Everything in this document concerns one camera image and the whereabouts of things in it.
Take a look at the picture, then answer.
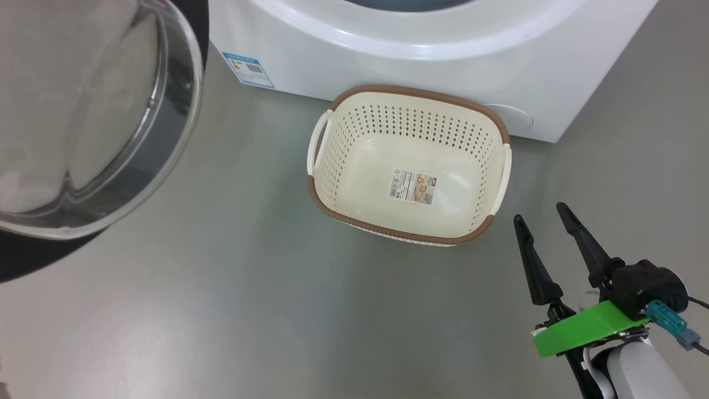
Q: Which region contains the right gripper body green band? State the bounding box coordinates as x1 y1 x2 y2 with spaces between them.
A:
533 300 650 358

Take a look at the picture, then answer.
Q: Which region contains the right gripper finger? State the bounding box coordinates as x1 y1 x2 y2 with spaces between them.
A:
514 215 564 306
557 203 613 289

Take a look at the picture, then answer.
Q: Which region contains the black-rimmed glass washer door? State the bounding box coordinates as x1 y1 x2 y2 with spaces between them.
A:
0 0 209 283

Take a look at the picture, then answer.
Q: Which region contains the cream basket with brown rim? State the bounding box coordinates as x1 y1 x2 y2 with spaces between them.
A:
306 84 512 247

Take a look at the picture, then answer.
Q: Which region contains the white front-load washing machine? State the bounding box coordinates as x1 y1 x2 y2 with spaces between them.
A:
209 0 660 144

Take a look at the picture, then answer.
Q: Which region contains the paper product label sticker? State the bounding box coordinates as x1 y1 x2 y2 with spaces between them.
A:
389 169 438 206

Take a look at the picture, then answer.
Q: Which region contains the round white filter cover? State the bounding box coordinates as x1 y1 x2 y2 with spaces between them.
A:
481 103 534 134

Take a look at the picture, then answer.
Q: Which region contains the blue energy label sticker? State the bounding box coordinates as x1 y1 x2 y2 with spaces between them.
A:
222 52 275 89

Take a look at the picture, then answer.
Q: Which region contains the teal cable connector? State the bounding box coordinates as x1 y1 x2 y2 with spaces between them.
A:
647 300 701 351

